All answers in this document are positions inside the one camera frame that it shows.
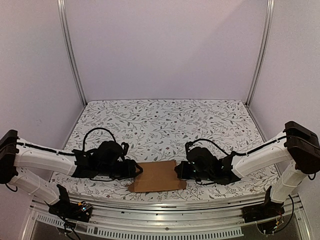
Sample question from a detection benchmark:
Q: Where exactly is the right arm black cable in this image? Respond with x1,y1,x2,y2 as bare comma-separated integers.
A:
191,138,288,157

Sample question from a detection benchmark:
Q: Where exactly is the aluminium front rail frame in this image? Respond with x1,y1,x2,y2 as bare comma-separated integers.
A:
21,192,313,240

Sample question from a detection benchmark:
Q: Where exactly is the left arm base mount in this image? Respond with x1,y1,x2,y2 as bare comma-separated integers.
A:
48,200,93,223

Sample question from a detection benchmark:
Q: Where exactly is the floral patterned table mat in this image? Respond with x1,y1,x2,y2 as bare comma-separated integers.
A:
50,99,279,202

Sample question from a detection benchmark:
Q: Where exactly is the brown cardboard paper box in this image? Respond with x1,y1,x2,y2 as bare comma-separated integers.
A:
128,160,187,193

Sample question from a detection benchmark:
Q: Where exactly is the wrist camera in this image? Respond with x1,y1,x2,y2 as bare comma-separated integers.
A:
121,142,129,158
184,141,194,154

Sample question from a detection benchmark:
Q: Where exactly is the right aluminium corner post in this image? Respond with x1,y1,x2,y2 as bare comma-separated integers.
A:
245,0,275,108

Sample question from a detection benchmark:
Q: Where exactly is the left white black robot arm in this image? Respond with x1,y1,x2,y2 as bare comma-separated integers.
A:
0,129,143,217

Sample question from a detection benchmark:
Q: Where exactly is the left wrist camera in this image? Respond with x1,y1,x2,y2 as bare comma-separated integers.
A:
121,142,129,158

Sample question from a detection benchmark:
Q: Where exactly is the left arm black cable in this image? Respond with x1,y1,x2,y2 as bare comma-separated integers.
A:
82,127,116,151

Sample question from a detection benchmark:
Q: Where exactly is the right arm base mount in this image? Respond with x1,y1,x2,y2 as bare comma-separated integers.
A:
241,201,285,223

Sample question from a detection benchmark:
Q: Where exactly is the aluminium corner post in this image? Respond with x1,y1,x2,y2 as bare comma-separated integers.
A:
56,0,88,107
245,0,275,108

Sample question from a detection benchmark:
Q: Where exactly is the left aluminium corner post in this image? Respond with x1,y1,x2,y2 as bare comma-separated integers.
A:
56,0,88,107

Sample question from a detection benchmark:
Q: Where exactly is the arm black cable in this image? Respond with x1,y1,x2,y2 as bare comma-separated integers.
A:
191,138,288,157
82,127,116,151

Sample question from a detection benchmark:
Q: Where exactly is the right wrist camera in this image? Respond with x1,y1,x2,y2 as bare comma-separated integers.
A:
184,141,194,154

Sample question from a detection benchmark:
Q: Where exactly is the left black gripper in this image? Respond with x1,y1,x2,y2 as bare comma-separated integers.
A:
97,159,143,181

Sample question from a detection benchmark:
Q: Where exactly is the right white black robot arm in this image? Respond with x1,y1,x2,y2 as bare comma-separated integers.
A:
174,121,320,218

